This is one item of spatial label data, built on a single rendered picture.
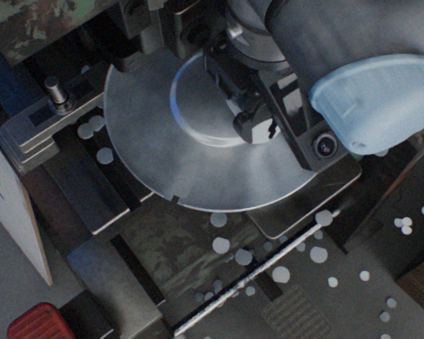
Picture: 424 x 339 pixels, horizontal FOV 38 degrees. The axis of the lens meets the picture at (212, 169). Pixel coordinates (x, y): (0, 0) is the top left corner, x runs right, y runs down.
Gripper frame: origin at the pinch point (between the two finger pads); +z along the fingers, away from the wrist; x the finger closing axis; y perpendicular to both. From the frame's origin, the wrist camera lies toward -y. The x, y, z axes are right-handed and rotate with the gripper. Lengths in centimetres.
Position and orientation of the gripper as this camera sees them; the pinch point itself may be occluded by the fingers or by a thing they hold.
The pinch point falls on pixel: (268, 138)
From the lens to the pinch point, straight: 70.3
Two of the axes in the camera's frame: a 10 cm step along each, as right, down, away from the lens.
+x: -8.0, 5.7, -1.9
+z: 0.2, 3.4, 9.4
